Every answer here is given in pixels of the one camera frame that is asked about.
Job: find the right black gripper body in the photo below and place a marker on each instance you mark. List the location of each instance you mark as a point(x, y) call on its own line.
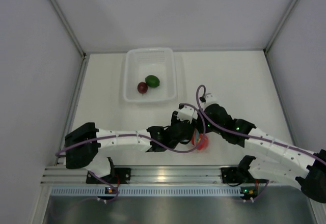
point(211, 128)

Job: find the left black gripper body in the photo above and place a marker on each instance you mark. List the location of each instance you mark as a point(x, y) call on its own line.
point(174, 118)

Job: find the clear zip top bag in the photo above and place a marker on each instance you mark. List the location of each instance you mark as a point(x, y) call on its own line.
point(191, 146)

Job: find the fake red apple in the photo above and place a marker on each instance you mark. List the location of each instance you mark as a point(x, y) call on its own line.
point(199, 141)

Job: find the fake dark red plum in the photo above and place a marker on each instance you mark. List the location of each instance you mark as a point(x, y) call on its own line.
point(142, 88)

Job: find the fake green lime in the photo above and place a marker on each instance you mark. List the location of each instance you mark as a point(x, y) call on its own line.
point(152, 81)

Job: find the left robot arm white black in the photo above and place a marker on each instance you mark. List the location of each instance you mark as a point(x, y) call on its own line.
point(90, 148)

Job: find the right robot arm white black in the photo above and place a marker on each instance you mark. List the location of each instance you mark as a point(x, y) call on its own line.
point(283, 163)

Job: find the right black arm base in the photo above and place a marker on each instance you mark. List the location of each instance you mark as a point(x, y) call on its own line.
point(233, 176)

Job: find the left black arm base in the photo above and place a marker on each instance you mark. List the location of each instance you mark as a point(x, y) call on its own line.
point(120, 175)

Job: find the white plastic basket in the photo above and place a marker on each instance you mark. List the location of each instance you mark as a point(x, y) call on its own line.
point(140, 63)

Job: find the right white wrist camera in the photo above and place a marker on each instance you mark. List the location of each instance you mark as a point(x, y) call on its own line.
point(208, 99)

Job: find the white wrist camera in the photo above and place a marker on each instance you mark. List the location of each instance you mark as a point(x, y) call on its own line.
point(208, 99)
point(186, 112)

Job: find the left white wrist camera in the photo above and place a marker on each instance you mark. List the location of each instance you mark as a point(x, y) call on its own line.
point(186, 112)

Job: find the aluminium mounting rail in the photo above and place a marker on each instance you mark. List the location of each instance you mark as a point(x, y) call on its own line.
point(141, 174)

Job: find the white slotted cable duct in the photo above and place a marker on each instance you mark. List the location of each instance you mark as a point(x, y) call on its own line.
point(152, 191)

